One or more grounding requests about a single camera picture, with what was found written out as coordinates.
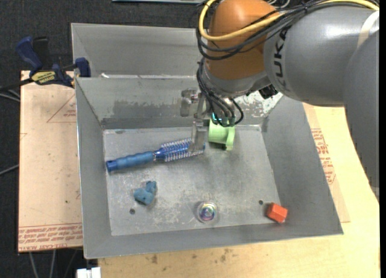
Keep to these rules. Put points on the brown cardboard board red print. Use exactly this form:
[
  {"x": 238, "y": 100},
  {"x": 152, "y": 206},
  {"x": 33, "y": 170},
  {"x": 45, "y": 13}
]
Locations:
[{"x": 48, "y": 162}]

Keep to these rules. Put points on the light green plastic block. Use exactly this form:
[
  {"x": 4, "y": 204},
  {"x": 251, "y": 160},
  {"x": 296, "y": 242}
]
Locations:
[{"x": 220, "y": 136}]

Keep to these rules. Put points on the blue hairbrush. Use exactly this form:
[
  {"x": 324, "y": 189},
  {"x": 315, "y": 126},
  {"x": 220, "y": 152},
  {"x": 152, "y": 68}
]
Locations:
[{"x": 135, "y": 159}]

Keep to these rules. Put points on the blue sponge piece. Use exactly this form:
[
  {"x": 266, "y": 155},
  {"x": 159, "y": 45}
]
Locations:
[{"x": 145, "y": 194}]

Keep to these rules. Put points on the clear glass ball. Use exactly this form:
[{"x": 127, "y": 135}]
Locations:
[{"x": 207, "y": 211}]

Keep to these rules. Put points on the grey metal bin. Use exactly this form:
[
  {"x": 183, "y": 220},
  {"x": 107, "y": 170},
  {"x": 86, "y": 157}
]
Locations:
[{"x": 187, "y": 186}]

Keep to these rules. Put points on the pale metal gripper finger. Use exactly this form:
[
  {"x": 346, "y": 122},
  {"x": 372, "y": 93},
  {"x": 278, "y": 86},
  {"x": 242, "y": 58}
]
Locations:
[
  {"x": 202, "y": 141},
  {"x": 195, "y": 138}
]

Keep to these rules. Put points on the orange-red block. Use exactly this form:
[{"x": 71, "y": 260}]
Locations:
[{"x": 276, "y": 213}]

